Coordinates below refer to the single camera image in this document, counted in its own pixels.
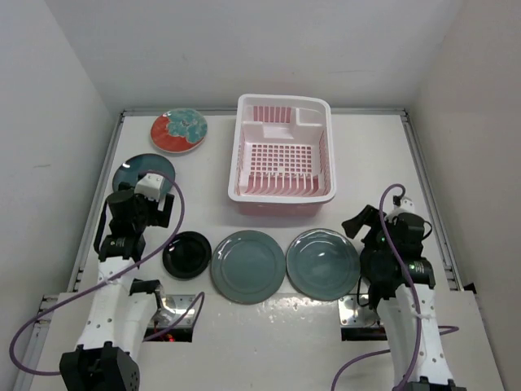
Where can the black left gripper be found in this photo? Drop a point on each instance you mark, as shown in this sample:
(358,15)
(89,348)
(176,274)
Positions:
(158,217)

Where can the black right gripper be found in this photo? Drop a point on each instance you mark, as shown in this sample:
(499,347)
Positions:
(369,216)

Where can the dark teal speckled plate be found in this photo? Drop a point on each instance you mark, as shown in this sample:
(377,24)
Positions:
(129,171)

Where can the grey-green plate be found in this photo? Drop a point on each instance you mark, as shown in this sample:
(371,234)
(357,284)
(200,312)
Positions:
(248,267)
(322,264)

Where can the black small plate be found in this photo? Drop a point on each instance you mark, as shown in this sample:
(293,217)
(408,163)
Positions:
(187,255)

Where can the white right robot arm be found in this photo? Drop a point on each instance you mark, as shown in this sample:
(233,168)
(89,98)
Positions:
(401,291)

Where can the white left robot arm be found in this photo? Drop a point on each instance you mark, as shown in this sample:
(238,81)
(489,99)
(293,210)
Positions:
(105,357)

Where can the white pink dish rack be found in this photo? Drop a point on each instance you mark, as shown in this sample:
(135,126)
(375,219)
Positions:
(283,156)

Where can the red and teal plate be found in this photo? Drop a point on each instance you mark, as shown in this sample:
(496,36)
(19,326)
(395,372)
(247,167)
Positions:
(179,130)

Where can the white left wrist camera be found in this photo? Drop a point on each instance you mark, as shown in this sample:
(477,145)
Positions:
(152,187)

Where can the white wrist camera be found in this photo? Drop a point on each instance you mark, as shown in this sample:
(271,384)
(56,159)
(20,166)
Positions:
(152,187)
(402,204)

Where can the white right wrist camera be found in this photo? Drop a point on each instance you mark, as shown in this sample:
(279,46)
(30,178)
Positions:
(402,204)

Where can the aluminium frame rail left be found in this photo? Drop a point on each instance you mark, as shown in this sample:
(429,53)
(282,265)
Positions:
(39,329)

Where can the aluminium frame rail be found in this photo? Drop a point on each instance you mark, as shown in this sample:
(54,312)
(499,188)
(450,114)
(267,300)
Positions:
(39,329)
(450,265)

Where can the aluminium frame rail right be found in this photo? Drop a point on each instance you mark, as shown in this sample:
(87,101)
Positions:
(450,265)

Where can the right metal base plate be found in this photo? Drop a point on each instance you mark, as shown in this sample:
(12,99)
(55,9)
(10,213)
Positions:
(353,312)

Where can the metal base plate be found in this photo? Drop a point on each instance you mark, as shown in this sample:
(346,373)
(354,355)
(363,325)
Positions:
(353,312)
(172,307)

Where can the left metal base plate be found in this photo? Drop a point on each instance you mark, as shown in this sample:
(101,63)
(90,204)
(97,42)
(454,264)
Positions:
(172,307)

